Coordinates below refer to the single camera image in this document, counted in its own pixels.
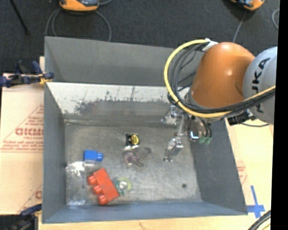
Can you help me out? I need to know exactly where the clear plastic bag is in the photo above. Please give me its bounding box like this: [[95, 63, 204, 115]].
[[63, 159, 95, 207]]

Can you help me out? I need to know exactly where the red toy block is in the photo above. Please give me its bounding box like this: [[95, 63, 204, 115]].
[[85, 167, 122, 207]]

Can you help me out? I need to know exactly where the blue toy block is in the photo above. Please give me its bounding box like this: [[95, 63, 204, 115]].
[[83, 149, 104, 163]]

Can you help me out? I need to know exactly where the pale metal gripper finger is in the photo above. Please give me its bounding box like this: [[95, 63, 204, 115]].
[[173, 140, 185, 160], [163, 137, 177, 162]]

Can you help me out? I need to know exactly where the black and yellow small box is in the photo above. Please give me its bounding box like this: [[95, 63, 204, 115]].
[[124, 132, 141, 147]]

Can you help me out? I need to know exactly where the black cylinder on white bracket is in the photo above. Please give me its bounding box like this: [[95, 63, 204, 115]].
[[226, 110, 253, 127]]

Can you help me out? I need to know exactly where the clear purple toy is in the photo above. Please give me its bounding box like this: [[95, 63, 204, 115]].
[[122, 145, 146, 168]]

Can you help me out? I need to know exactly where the grey metal bin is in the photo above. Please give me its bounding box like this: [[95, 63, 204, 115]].
[[36, 35, 256, 230]]

